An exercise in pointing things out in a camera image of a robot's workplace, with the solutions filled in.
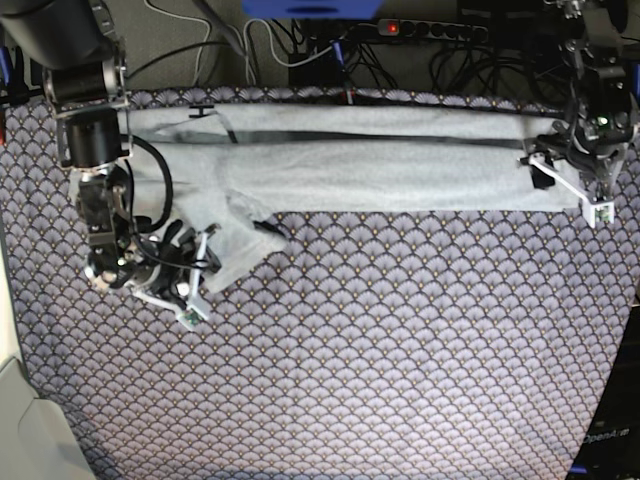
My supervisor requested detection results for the beige plastic bin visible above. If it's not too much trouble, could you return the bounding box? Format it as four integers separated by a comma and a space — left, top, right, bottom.
1, 358, 94, 479

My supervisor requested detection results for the fan-patterned tablecloth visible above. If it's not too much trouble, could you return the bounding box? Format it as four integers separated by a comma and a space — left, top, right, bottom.
1, 103, 639, 479

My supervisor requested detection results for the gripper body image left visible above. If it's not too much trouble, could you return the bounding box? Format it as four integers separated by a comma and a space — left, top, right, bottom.
84, 220, 200, 300

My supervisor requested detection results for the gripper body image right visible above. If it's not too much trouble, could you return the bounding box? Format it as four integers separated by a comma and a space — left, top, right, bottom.
524, 117, 633, 193

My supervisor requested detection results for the black box under table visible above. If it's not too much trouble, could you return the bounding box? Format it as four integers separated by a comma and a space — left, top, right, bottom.
288, 51, 342, 87

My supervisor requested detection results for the grey T-shirt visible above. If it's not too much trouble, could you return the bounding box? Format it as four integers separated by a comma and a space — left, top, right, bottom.
119, 104, 578, 292

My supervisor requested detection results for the blue box overhead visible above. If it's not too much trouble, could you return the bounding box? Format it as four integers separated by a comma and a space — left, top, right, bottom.
242, 0, 382, 20

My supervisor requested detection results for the black OpenArm case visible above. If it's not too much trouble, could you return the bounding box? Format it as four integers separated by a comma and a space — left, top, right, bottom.
567, 306, 639, 479

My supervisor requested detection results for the black power strip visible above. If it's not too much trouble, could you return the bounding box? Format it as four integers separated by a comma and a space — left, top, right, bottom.
377, 19, 489, 43

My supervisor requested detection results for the white cable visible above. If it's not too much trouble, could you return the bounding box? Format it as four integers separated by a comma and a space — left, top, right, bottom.
144, 0, 333, 86

